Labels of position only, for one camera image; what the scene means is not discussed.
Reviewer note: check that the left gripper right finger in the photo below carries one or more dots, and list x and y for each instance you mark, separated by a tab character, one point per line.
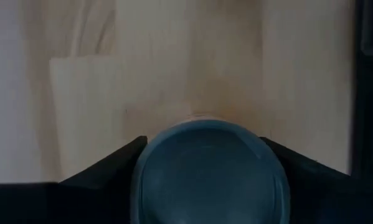
335	202

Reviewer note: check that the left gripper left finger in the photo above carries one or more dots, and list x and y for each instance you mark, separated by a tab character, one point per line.
49	205

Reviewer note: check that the black aluminium table frame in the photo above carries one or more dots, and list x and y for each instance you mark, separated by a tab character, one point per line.
365	109

